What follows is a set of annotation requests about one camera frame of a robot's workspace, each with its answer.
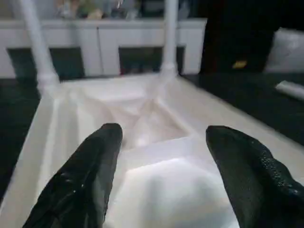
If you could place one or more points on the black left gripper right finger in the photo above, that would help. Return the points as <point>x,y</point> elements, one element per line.
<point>256,180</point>

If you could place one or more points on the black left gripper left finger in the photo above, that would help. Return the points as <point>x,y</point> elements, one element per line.
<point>80,180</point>

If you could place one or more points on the black work mat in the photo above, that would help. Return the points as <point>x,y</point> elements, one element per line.
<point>249,95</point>

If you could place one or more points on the grey cushion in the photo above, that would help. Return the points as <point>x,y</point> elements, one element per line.
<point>287,52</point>

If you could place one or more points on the white glass-door cabinet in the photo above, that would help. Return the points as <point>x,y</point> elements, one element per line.
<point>95,33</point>

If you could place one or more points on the beige plush toy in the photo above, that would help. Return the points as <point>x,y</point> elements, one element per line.
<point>94,14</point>

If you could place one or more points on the white plastic table top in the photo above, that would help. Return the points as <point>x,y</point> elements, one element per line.
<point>166,190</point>

